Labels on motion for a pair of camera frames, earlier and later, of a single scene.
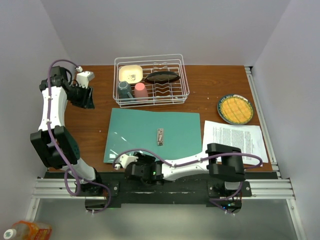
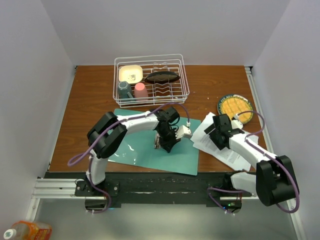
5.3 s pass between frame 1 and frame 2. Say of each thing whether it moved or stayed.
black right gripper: moved
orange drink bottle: stayed
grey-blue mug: stayed
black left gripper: moved
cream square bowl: stayed
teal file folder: stayed
